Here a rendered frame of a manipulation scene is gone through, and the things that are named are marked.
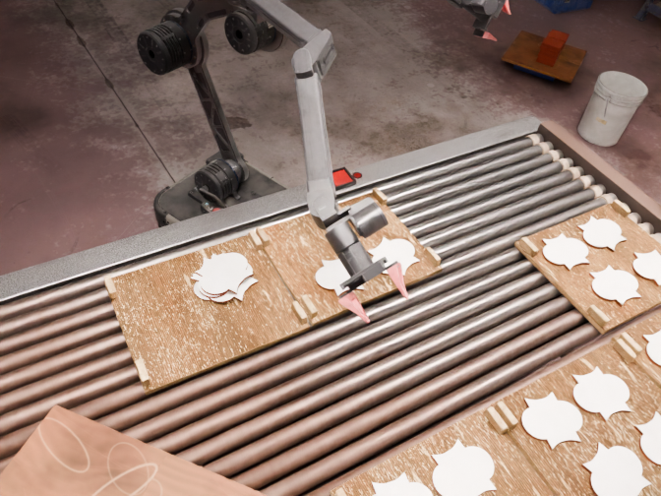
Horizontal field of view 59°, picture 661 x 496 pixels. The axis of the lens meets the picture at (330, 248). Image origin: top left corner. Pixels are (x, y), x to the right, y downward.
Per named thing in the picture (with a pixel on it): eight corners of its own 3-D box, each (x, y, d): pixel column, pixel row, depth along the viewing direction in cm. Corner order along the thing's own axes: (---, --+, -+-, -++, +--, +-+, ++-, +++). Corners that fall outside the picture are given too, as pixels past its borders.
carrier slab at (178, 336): (104, 283, 150) (103, 279, 149) (253, 236, 165) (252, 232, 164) (146, 396, 130) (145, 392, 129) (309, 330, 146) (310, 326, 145)
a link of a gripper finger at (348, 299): (363, 324, 126) (340, 287, 127) (390, 308, 124) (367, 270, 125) (356, 332, 120) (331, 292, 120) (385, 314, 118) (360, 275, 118)
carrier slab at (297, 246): (253, 235, 166) (253, 231, 165) (373, 194, 182) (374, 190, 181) (312, 327, 146) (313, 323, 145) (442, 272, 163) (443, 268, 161)
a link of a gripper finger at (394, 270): (390, 308, 124) (367, 271, 125) (419, 290, 122) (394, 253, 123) (385, 314, 118) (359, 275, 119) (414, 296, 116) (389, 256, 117)
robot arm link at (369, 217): (317, 218, 130) (309, 202, 123) (361, 192, 131) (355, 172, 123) (344, 260, 125) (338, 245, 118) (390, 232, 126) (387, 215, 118)
